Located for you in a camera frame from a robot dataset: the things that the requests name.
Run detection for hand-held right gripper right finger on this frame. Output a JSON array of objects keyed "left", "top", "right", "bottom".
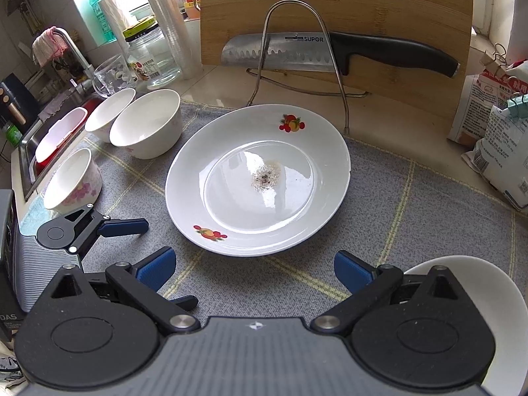
[{"left": 310, "top": 251, "right": 475, "bottom": 335}]

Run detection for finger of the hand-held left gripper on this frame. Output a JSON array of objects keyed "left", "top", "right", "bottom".
[
  {"left": 62, "top": 204, "right": 150, "bottom": 254},
  {"left": 165, "top": 295, "right": 199, "bottom": 313}
]

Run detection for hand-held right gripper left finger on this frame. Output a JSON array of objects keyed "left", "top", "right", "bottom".
[{"left": 39, "top": 246, "right": 201, "bottom": 337}]

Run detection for white bowl pink flowers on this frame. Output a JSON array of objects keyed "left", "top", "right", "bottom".
[
  {"left": 43, "top": 147, "right": 103, "bottom": 215},
  {"left": 84, "top": 88, "right": 138, "bottom": 144},
  {"left": 109, "top": 88, "right": 183, "bottom": 160}
]

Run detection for white fruit-print plate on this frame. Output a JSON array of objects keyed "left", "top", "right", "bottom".
[
  {"left": 165, "top": 104, "right": 351, "bottom": 257},
  {"left": 403, "top": 255, "right": 528, "bottom": 396}
]

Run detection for grey blue checked towel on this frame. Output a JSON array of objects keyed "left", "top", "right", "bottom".
[{"left": 16, "top": 101, "right": 528, "bottom": 331}]

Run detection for white pink plastic basket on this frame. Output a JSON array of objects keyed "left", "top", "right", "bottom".
[{"left": 35, "top": 107, "right": 88, "bottom": 163}]

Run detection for steel sink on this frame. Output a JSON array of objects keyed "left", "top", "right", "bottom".
[{"left": 16, "top": 86, "right": 104, "bottom": 203}]

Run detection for red plastic basin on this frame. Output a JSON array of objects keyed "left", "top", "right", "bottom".
[{"left": 35, "top": 98, "right": 102, "bottom": 176}]

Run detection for grey dishcloth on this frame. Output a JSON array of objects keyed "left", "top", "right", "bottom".
[{"left": 39, "top": 91, "right": 79, "bottom": 118}]

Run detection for small green jar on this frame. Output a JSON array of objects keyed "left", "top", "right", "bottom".
[{"left": 4, "top": 121, "right": 23, "bottom": 147}]

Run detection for clear glass mug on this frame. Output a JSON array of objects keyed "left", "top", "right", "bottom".
[{"left": 91, "top": 53, "right": 136, "bottom": 99}]

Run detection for glass jar yellow-green lid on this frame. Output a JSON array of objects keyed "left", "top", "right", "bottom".
[{"left": 123, "top": 16, "right": 182, "bottom": 89}]

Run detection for black air fryer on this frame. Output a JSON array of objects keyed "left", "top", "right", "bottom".
[{"left": 0, "top": 73, "right": 29, "bottom": 126}]

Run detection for steel faucet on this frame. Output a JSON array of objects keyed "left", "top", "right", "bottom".
[{"left": 51, "top": 27, "right": 96, "bottom": 87}]

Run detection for white printed bag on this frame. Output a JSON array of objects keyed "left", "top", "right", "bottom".
[{"left": 461, "top": 95, "right": 528, "bottom": 212}]

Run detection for pink cloth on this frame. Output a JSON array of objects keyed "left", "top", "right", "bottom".
[{"left": 32, "top": 27, "right": 69, "bottom": 67}]

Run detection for red white packet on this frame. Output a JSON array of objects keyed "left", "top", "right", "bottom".
[{"left": 446, "top": 61, "right": 528, "bottom": 149}]

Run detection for plastic wrap roll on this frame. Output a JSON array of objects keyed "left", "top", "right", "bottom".
[{"left": 136, "top": 0, "right": 201, "bottom": 80}]

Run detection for roll of clear plastic bags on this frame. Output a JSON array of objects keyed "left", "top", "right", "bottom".
[{"left": 99, "top": 0, "right": 133, "bottom": 42}]

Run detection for green dish soap bottle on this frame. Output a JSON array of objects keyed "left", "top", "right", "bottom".
[{"left": 88, "top": 0, "right": 118, "bottom": 44}]

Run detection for teal bag clip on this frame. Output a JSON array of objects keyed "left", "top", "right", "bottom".
[{"left": 507, "top": 93, "right": 528, "bottom": 118}]

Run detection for metal binder clip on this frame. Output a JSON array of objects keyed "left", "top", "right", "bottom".
[{"left": 479, "top": 42, "right": 509, "bottom": 76}]

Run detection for bamboo cutting board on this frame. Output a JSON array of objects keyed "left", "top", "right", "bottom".
[{"left": 199, "top": 0, "right": 475, "bottom": 122}]

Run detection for black-handled kitchen knife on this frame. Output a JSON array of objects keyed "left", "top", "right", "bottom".
[{"left": 220, "top": 31, "right": 460, "bottom": 79}]

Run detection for metal wire rack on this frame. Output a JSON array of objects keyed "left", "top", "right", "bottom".
[{"left": 245, "top": 0, "right": 368, "bottom": 135}]

